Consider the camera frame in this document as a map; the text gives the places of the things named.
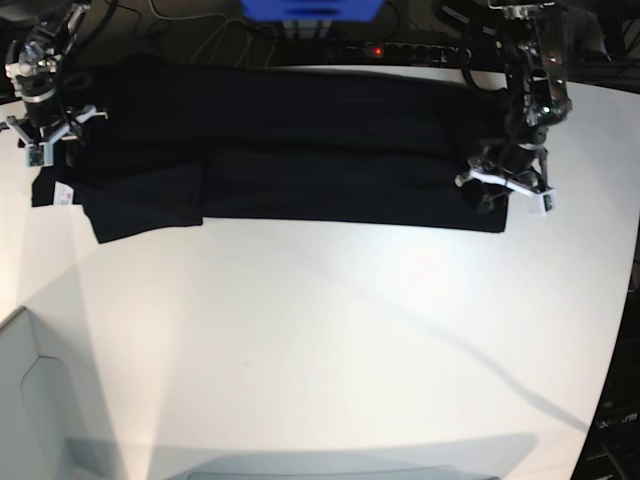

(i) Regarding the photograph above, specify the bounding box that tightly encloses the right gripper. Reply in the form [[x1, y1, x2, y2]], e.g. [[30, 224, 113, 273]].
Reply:
[[4, 44, 72, 145]]

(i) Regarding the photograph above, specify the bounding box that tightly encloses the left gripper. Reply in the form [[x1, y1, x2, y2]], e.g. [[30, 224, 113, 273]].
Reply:
[[469, 84, 572, 180]]

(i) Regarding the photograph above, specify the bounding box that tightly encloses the black T-shirt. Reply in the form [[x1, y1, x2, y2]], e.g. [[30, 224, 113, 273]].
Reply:
[[31, 65, 508, 243]]

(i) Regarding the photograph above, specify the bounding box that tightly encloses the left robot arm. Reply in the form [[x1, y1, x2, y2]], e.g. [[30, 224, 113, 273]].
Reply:
[[482, 1, 572, 189]]

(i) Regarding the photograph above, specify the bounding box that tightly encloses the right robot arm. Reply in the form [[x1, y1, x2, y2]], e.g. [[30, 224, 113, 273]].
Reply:
[[1, 1, 91, 146]]

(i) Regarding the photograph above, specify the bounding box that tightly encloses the white garment label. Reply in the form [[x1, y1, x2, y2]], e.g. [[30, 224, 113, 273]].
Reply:
[[52, 182, 74, 206]]

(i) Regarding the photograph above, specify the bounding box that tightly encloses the black power strip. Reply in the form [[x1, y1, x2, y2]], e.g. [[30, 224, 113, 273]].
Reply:
[[324, 42, 461, 69]]

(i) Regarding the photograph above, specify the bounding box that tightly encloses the blue box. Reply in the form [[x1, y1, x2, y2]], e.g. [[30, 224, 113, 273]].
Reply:
[[241, 0, 384, 22]]

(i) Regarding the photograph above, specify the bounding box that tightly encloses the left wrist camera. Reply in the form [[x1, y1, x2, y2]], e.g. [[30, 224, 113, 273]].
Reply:
[[528, 189, 556, 217]]

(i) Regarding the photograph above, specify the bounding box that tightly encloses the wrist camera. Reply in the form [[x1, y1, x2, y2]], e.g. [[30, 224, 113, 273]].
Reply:
[[528, 189, 556, 217], [25, 143, 54, 167]]

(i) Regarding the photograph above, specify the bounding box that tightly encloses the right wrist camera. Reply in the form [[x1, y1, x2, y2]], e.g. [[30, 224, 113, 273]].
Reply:
[[25, 143, 54, 167]]

